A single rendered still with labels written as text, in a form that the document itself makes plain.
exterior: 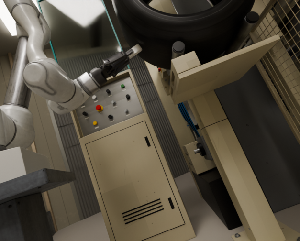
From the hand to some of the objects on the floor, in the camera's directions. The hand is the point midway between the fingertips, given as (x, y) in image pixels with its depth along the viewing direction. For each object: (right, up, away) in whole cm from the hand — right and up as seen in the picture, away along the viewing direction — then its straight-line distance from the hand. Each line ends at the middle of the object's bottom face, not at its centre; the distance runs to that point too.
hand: (133, 51), depth 79 cm
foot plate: (+64, -88, +12) cm, 110 cm away
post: (+64, -88, +12) cm, 110 cm away
